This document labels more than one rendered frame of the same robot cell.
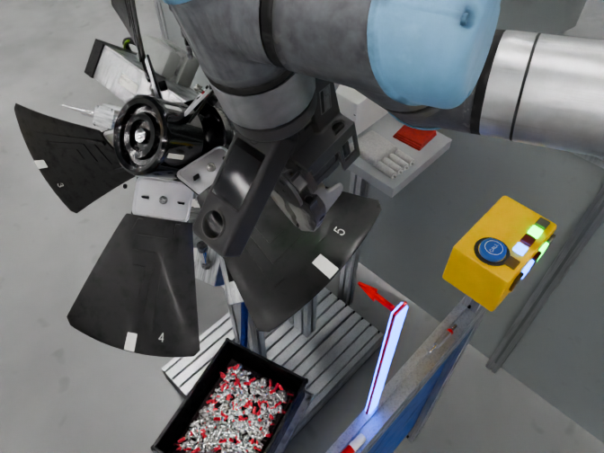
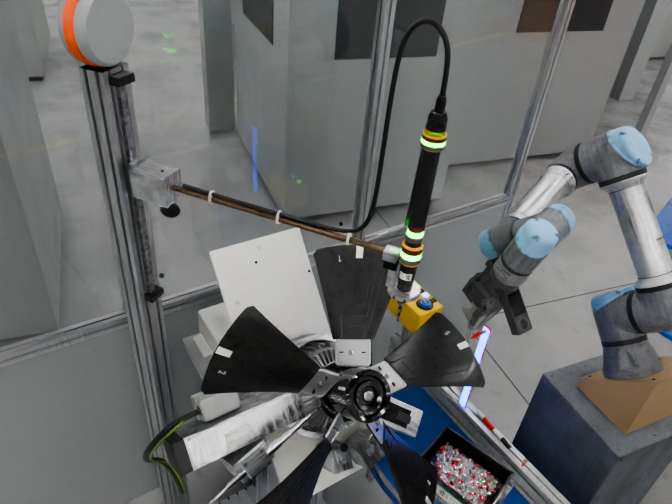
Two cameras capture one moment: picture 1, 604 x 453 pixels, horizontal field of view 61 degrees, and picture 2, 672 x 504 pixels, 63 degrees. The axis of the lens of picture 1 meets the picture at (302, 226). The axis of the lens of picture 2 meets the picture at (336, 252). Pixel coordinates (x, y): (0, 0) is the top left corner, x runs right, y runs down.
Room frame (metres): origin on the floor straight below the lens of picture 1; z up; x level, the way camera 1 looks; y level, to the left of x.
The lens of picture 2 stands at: (0.54, 1.06, 2.20)
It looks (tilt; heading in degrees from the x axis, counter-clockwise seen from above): 36 degrees down; 280
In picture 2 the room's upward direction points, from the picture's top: 6 degrees clockwise
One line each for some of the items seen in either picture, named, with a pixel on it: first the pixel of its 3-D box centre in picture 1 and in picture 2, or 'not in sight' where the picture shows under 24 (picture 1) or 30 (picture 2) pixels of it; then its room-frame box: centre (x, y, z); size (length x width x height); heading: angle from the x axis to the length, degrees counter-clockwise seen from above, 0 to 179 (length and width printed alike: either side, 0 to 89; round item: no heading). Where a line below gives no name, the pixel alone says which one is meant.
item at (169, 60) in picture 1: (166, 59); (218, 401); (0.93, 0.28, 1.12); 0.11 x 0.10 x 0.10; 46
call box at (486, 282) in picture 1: (497, 253); (413, 308); (0.51, -0.33, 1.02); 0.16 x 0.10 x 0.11; 136
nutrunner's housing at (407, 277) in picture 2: not in sight; (419, 211); (0.55, 0.13, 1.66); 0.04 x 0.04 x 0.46
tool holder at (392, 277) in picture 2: not in sight; (402, 272); (0.56, 0.13, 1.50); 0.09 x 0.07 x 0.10; 171
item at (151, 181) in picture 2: not in sight; (154, 181); (1.17, 0.04, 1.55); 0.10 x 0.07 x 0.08; 171
